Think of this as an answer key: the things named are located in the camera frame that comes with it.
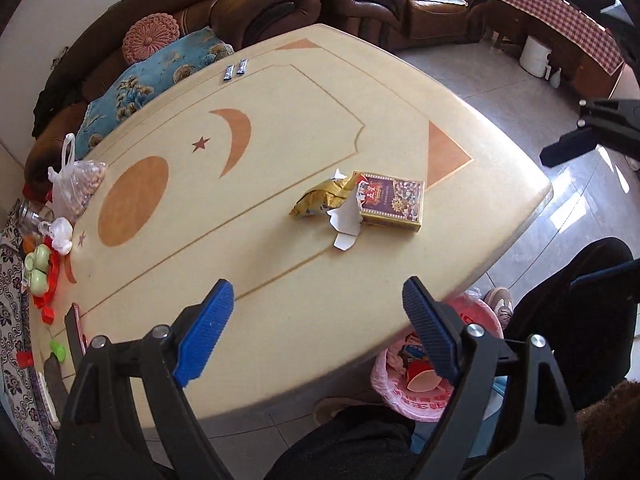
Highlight red paper cup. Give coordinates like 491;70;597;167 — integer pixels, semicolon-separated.
406;359;442;393

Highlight pink-lined trash bin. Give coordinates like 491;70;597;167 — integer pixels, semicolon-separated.
369;292;506;424

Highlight white remote stick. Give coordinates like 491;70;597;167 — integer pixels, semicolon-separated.
37;372;61;430

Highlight brown fuzzy right sleeve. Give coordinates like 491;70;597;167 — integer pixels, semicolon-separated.
577;380;640;480

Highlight checkered cloth side table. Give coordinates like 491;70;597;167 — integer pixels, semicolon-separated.
486;0;624;99

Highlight grey cloth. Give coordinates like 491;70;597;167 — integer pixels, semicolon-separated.
43;352;68;419

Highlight patterned covered bench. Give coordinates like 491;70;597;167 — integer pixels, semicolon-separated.
1;228;56;472

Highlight green small toy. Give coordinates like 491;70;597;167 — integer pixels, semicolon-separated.
50;339;66;363

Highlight smartphone pink case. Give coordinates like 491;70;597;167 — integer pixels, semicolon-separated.
64;302;87;370

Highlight red clip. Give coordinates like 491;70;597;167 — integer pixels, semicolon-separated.
15;351;34;370

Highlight person's black trouser legs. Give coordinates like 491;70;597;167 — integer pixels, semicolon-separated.
267;237;639;479

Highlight red fruit tray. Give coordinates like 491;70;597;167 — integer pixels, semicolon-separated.
25;236;61;325

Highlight small white plastic bag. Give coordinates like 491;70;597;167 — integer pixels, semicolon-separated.
38;217;73;256

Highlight glass teapot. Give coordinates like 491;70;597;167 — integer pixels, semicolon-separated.
17;200;54;236

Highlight purple gold snack box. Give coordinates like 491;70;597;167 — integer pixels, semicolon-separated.
328;171;425;252

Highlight brown leather armchair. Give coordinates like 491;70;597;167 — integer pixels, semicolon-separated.
320;0;492;52

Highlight plastic bag of nuts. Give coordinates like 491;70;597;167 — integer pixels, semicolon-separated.
48;133;107;224

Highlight gold foil wrapper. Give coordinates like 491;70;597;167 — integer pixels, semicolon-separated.
290;176;357;218

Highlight cream coffee table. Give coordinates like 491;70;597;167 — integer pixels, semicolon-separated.
30;25;551;418

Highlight blue floral sofa cover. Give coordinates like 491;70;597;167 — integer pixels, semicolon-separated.
75;27;234;159

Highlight black clothing on sofa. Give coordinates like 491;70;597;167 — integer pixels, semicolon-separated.
32;70;84;139

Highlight right small battery pack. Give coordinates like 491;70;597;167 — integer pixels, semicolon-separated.
236;58;248;76

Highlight small battery pack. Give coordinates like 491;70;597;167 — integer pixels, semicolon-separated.
224;65;234;81
236;58;248;76

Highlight left small battery pack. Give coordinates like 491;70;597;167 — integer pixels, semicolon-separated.
224;65;234;81

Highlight brown leather sofa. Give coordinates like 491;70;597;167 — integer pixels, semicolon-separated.
24;0;321;198

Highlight pink round cushion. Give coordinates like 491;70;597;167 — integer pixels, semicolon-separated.
122;13;180;65

